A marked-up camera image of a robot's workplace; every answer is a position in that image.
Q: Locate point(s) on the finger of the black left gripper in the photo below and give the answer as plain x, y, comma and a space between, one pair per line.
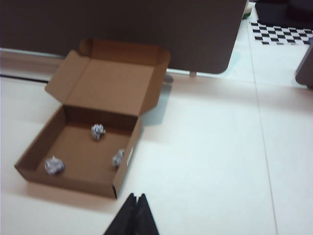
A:
145, 218
124, 218

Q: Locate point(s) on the paper ball black print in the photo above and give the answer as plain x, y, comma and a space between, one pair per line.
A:
118, 157

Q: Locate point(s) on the paper ball blue print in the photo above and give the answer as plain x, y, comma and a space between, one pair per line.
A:
54, 166
97, 132

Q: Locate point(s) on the open brown cardboard box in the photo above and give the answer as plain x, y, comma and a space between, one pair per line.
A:
97, 98

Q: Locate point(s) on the grey divider mounting foot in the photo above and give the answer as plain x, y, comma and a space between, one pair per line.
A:
168, 78

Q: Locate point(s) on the wide brown desk divider panel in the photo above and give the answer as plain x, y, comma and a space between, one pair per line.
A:
122, 24

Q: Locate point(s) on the narrow brown desk divider panel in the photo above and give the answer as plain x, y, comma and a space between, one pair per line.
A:
305, 71

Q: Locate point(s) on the black white checkerboard sheet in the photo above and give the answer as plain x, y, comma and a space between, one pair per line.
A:
281, 33

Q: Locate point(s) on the black low seat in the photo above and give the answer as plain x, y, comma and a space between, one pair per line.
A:
283, 12

